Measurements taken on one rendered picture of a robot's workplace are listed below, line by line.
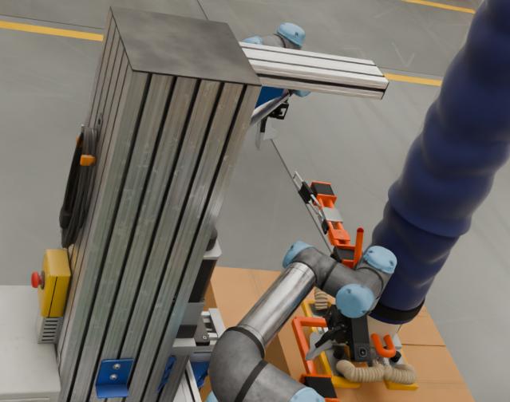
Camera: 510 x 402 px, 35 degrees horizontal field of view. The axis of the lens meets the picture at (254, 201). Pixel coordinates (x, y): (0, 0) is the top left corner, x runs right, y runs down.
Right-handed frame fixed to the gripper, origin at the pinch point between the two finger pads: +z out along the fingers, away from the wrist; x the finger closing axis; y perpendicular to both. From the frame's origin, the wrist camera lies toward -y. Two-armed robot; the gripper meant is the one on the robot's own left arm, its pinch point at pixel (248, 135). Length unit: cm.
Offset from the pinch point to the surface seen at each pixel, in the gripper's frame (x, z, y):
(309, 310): -27, 45, 26
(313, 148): 230, 152, 167
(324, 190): 18, 31, 45
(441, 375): -13, 98, 112
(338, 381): -56, 45, 25
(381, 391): -50, 58, 48
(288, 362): -37, 58, 20
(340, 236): -6, 32, 41
